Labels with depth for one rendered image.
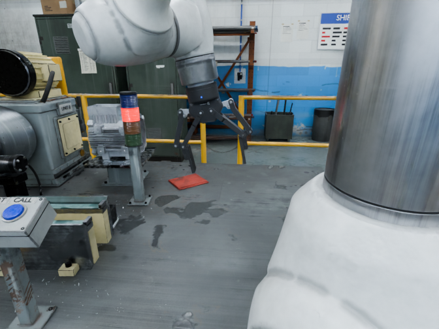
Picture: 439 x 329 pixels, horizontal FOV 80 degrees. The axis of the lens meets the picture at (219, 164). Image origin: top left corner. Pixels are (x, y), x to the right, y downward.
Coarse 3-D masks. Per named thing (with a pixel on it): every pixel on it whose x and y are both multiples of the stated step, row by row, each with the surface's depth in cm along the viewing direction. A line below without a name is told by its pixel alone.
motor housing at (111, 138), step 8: (120, 120) 112; (88, 128) 110; (104, 128) 108; (112, 128) 108; (144, 128) 125; (88, 136) 110; (96, 136) 110; (104, 136) 110; (112, 136) 110; (120, 136) 110; (144, 136) 126; (96, 144) 111; (112, 144) 112; (120, 144) 112; (144, 144) 124; (112, 152) 115; (120, 152) 116
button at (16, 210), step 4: (16, 204) 44; (20, 204) 44; (8, 208) 43; (12, 208) 43; (16, 208) 43; (20, 208) 43; (4, 212) 43; (8, 212) 42; (12, 212) 42; (16, 212) 43; (20, 212) 43; (4, 216) 42; (8, 216) 42; (12, 216) 42; (16, 216) 42
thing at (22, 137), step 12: (0, 108) 96; (0, 120) 91; (12, 120) 96; (24, 120) 101; (0, 132) 89; (12, 132) 94; (24, 132) 99; (0, 144) 88; (12, 144) 93; (24, 144) 98; (36, 144) 107
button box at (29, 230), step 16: (0, 208) 44; (32, 208) 44; (48, 208) 47; (0, 224) 42; (16, 224) 42; (32, 224) 43; (48, 224) 47; (0, 240) 43; (16, 240) 43; (32, 240) 43
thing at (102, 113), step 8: (96, 104) 116; (104, 104) 118; (112, 104) 118; (88, 112) 109; (96, 112) 109; (104, 112) 110; (112, 112) 110; (120, 112) 114; (96, 120) 111; (104, 120) 111; (112, 120) 110
